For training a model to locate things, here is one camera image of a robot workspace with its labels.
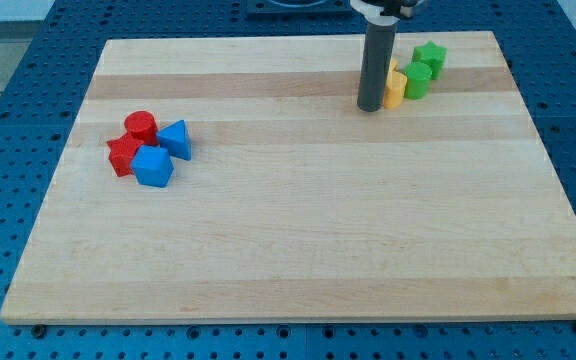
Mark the green star block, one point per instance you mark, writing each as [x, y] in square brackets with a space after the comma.
[431, 54]

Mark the red star block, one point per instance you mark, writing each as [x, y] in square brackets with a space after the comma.
[122, 152]

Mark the green cylinder block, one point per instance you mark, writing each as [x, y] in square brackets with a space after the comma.
[418, 76]

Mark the red cylinder block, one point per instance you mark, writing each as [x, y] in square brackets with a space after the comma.
[142, 125]

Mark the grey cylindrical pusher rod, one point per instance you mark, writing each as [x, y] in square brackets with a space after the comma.
[377, 53]

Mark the yellow heart block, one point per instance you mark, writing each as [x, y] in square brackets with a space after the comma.
[394, 92]

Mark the light wooden board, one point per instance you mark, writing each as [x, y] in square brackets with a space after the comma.
[297, 206]

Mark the blue triangle block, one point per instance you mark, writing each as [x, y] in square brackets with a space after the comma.
[176, 139]

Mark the yellow block behind rod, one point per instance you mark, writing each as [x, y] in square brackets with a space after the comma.
[393, 66]

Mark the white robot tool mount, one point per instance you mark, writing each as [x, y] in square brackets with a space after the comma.
[388, 12]

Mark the blue cube block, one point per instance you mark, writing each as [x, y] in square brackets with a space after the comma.
[152, 166]

